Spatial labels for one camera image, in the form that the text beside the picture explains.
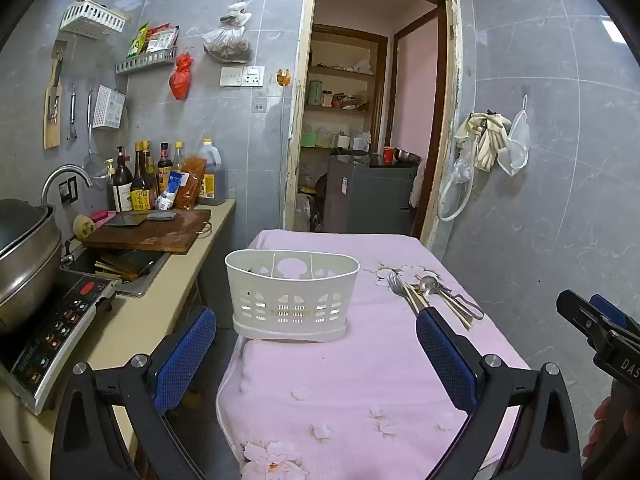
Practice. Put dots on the beige switch panel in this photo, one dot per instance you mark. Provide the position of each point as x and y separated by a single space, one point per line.
231 76

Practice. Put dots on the dark sauce bottle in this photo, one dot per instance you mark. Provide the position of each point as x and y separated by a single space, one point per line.
150 165

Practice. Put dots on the grey wall shelf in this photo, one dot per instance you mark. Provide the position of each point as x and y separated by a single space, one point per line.
145 62

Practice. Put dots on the dark bottle yellow label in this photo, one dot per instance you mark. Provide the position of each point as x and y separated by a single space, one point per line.
140 195

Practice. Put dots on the white slotted hanging basket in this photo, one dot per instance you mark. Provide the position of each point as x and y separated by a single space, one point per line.
107 107

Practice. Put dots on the white wall basket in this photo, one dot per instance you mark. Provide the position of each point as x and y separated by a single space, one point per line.
92 20

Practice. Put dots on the pale green canister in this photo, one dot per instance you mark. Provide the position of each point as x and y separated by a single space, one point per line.
315 94

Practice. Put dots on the dark wooden cutting board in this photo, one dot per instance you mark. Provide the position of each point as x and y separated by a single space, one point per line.
150 237

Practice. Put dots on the black wall socket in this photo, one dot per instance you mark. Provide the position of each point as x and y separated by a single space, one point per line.
68 190

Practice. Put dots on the white plastic utensil caddy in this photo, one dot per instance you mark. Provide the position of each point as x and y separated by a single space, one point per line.
292 305

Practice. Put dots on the hanging steel peeler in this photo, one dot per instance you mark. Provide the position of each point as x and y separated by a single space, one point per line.
72 110

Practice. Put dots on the green snack packet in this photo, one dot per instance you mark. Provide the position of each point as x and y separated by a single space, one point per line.
136 40

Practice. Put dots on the white towel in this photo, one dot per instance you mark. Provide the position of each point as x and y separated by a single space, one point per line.
417 185

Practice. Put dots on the dark pump bottle white label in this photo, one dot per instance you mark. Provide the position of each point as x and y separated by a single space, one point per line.
122 190

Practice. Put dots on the red plastic bag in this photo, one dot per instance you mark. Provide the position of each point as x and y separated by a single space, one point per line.
181 80

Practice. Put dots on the wooden shelf unit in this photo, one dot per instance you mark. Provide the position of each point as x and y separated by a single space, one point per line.
345 72

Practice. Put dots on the steel spoon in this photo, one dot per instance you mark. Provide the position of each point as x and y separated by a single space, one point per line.
428 285

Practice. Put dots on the grey cabinet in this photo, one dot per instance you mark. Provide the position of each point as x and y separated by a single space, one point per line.
370 195

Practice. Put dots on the beige kitchen counter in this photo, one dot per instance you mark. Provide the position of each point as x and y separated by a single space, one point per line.
165 305

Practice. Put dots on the pink soap box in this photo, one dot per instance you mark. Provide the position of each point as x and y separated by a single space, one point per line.
102 216

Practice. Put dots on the orange wall fitting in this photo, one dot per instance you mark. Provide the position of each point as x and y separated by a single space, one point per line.
284 77

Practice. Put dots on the steel sink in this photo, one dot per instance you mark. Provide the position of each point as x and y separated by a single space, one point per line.
145 280

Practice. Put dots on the small spray bottle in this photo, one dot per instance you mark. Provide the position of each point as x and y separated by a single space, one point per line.
108 170

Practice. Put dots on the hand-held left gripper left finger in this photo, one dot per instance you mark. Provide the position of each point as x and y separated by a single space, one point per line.
182 360

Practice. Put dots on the hanging mesh strainer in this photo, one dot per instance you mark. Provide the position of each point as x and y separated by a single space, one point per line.
94 165

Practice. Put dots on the black plastic bag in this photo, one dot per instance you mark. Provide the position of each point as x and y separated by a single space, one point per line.
312 205

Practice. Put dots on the crumpled clear plastic bag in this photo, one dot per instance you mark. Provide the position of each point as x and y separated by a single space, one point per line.
462 167

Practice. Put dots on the pile of used chopsticks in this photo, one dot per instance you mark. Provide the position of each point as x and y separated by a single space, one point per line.
117 267

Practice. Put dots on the white wall socket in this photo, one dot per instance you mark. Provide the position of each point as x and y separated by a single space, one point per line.
254 76

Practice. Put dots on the hanging bamboo board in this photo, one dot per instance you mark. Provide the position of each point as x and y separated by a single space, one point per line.
51 120

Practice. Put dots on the clear bag of dried goods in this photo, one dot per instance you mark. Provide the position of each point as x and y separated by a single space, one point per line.
227 42

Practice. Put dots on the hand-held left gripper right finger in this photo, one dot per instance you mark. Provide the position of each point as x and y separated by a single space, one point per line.
445 360

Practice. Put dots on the orange food packet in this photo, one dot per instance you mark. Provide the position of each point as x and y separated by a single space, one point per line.
190 182

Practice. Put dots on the steel pot with lid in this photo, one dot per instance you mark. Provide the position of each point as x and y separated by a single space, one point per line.
25 270

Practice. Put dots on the yellow-capped clear bottle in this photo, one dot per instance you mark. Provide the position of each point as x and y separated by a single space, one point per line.
179 157

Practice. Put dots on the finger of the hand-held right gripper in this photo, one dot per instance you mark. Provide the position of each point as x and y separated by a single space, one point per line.
607 307
600 340

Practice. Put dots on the yellow loofah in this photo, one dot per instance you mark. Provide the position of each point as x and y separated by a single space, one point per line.
83 226

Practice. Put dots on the pink floral tablecloth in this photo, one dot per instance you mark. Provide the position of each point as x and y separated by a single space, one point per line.
360 375

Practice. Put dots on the steel faucet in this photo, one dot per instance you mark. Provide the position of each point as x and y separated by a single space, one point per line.
60 172

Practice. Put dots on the worn door frame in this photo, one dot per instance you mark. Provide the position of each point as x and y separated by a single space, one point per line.
445 110

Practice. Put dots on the red-capped sauce bottle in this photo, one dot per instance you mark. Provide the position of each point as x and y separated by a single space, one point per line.
164 165

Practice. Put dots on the small grey wall outlet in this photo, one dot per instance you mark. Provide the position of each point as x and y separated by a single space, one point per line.
258 107

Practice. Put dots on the large dark liquid jug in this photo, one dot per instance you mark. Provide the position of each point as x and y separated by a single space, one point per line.
212 180

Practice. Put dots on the blue and white bag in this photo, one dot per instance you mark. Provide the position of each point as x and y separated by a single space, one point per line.
170 192

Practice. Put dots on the black induction cooker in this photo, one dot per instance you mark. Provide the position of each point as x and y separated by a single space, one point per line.
55 330

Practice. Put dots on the white mesh bag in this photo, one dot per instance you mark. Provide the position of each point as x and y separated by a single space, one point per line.
517 145

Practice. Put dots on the red and white packets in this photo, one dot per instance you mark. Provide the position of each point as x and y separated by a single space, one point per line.
162 37

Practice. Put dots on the red cup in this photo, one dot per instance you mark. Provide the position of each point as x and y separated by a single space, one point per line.
389 155

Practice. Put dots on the person's right hand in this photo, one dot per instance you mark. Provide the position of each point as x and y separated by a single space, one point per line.
606 425

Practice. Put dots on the steel bowl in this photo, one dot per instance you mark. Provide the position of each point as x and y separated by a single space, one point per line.
407 156

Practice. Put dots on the steel fork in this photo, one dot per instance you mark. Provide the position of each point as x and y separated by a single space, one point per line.
395 284

